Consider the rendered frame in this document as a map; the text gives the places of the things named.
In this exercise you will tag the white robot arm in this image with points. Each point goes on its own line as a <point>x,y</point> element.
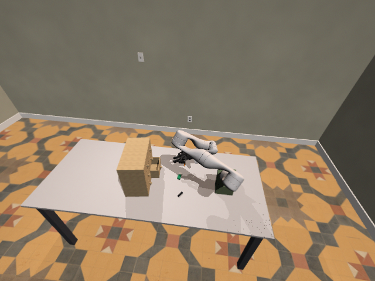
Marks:
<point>204,156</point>

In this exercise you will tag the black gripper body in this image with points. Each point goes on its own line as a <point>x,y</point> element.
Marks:
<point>186,157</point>

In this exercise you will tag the small wooden chest of drawers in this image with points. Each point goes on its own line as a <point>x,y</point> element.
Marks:
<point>131,167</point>

